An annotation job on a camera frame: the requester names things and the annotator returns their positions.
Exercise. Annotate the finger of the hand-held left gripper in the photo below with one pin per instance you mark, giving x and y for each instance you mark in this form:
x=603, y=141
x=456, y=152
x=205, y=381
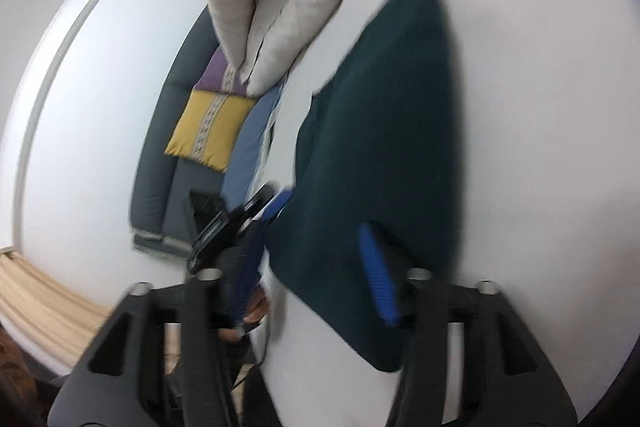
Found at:
x=277, y=204
x=220, y=232

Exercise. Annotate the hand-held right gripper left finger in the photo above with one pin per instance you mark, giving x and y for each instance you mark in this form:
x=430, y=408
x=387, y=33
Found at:
x=247, y=277

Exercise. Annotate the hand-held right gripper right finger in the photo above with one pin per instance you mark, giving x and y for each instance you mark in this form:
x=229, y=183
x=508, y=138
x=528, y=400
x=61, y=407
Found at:
x=380, y=277

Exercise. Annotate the dark green garment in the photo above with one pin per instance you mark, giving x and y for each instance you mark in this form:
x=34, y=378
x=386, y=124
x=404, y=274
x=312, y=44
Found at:
x=380, y=132

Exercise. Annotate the blue cloth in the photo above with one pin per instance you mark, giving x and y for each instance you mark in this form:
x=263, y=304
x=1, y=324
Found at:
x=245, y=152

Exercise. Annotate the dark grey sofa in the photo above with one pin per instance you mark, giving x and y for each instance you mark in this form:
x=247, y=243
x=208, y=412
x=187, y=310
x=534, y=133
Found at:
x=155, y=167

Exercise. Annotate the yellow cushion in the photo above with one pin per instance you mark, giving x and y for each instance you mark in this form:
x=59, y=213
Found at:
x=210, y=132

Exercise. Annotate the purple cushion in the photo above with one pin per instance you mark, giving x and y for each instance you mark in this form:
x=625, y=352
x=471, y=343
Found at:
x=215, y=74

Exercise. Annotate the beige curtain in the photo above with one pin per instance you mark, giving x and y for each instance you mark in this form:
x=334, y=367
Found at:
x=40, y=302

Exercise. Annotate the white bed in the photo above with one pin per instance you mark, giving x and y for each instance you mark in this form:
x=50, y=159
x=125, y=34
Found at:
x=525, y=107

